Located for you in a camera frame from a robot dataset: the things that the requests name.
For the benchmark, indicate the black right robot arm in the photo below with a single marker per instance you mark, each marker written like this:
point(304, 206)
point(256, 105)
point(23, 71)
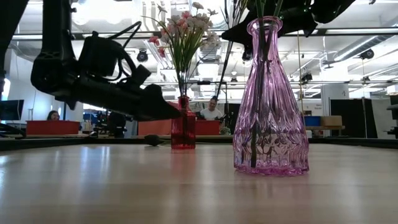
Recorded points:
point(329, 9)

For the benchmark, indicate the pink artificial flower spray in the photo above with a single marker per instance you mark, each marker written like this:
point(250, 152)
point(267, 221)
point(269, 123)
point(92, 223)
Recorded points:
point(225, 65)
point(186, 14)

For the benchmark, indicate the white pillar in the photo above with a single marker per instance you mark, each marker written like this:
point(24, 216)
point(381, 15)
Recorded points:
point(334, 93)

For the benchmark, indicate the wooden shelf board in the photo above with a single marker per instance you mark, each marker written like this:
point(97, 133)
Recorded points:
point(326, 127)

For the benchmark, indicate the silver ventilation duct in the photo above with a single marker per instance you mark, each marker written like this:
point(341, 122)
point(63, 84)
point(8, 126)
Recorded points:
point(373, 43)

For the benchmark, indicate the pink ribbed glass vase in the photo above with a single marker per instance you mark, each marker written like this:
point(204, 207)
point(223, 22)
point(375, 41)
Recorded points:
point(270, 124)

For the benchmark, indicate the red box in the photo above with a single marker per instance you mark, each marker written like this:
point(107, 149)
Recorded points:
point(155, 127)
point(53, 127)

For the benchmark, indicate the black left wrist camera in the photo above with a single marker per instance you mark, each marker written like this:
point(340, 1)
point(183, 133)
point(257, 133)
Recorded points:
point(99, 56)

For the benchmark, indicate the dark purple artificial tulip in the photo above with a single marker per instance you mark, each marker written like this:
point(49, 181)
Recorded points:
point(153, 140)

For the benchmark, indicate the thin yellow pole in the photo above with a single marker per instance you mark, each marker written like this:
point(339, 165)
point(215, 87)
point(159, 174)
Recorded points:
point(299, 62)

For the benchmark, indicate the black overhead rail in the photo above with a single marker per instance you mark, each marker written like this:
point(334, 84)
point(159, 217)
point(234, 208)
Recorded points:
point(342, 82)
point(342, 31)

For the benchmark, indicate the cardboard box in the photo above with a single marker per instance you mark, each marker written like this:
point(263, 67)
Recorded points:
point(331, 120)

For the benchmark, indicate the black monitor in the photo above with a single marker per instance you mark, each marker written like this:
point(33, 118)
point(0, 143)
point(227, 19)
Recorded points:
point(11, 109)

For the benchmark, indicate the black background equipment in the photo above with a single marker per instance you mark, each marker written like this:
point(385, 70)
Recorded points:
point(116, 123)

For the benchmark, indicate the black partition panel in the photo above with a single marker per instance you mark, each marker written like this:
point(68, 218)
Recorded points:
point(351, 118)

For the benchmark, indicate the white artificial flower spray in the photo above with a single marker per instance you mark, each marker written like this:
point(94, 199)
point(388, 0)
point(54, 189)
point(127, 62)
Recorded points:
point(197, 5)
point(213, 37)

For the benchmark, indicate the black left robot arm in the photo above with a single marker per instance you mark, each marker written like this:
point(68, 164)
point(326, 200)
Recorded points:
point(57, 31)

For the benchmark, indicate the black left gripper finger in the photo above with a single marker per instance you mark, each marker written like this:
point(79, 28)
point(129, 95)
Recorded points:
point(155, 107)

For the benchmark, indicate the red glass vase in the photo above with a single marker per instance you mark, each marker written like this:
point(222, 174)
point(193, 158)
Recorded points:
point(183, 130)

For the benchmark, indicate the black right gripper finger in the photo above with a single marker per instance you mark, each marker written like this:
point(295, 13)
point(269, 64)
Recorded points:
point(241, 32)

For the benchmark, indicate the person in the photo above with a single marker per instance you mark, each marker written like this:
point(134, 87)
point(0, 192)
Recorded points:
point(53, 115)
point(211, 113)

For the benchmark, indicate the blue bin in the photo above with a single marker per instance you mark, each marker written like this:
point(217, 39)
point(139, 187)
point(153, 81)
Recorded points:
point(312, 120)

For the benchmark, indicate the black ceiling fixture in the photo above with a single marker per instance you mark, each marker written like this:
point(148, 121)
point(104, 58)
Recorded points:
point(367, 53)
point(306, 77)
point(142, 56)

